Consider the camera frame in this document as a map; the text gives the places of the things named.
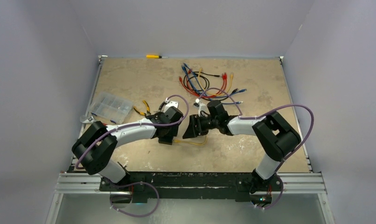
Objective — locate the clear plastic parts box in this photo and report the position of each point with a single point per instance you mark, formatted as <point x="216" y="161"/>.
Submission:
<point x="111" y="107"/>

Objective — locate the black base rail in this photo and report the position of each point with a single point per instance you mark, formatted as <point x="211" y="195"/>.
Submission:
<point x="195" y="185"/>

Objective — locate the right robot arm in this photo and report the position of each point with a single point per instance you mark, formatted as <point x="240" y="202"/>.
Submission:
<point x="276" y="136"/>

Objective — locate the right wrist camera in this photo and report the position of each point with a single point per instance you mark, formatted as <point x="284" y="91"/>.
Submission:
<point x="201" y="107"/>

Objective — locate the aluminium table frame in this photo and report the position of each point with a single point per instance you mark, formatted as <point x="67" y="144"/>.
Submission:
<point x="185" y="141"/>

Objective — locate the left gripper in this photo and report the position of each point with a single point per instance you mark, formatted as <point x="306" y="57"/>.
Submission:
<point x="173" y="131"/>

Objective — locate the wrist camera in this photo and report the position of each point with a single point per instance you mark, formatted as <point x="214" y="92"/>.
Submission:
<point x="169" y="104"/>
<point x="201" y="107"/>

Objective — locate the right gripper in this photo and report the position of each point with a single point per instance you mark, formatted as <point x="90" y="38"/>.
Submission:
<point x="194" y="130"/>

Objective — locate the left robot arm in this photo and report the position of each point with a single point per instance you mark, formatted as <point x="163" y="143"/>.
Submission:
<point x="97" y="144"/>

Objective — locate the black network switch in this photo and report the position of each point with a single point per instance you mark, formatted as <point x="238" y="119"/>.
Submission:
<point x="167" y="139"/>

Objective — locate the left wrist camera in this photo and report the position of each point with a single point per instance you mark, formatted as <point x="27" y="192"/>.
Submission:
<point x="169" y="104"/>

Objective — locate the yellow screwdriver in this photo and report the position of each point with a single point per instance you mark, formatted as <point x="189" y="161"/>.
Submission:
<point x="155" y="57"/>

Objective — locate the red handled adjustable wrench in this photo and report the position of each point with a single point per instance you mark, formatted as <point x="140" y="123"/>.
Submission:
<point x="87" y="119"/>

